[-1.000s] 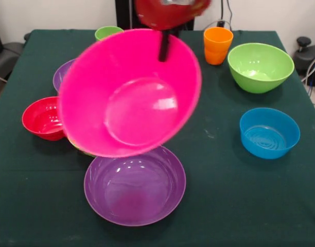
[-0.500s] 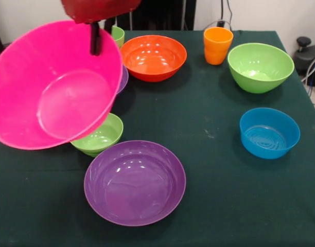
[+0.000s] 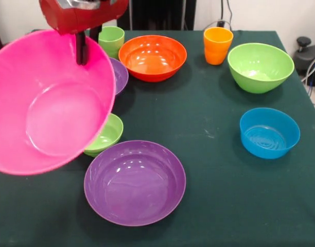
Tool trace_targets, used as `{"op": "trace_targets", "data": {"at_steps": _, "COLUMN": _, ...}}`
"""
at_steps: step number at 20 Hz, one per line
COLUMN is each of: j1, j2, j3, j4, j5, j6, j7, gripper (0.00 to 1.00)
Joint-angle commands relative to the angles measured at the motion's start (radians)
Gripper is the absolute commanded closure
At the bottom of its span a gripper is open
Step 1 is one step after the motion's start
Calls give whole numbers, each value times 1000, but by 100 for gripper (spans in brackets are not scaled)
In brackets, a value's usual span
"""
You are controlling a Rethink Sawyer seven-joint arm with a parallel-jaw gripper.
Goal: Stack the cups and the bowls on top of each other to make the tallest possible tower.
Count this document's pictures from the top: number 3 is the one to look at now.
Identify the large green plastic bowl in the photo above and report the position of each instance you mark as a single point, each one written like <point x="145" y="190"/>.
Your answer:
<point x="260" y="67"/>

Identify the pink plastic bowl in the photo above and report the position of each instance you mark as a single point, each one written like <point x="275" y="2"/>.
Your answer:
<point x="49" y="108"/>

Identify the blue plastic bowl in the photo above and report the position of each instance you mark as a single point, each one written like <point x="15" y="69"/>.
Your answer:
<point x="269" y="136"/>

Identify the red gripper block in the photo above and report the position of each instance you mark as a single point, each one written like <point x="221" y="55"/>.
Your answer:
<point x="77" y="19"/>

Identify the dark green tablecloth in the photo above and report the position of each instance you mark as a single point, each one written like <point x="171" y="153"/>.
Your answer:
<point x="224" y="193"/>

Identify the green plastic cup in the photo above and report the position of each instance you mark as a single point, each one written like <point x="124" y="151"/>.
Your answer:
<point x="113" y="41"/>

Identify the purple plastic bowl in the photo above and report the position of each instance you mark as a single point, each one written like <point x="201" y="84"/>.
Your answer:
<point x="121" y="77"/>
<point x="134" y="190"/>

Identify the small green plastic bowl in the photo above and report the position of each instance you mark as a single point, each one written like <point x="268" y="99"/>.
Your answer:
<point x="108" y="136"/>

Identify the black cabinet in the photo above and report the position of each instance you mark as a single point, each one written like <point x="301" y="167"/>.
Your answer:
<point x="160" y="13"/>

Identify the orange plastic cup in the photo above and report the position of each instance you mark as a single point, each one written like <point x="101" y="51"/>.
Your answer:
<point x="216" y="49"/>

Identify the orange plastic bowl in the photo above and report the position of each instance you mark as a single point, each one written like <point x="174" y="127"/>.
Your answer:
<point x="152" y="59"/>

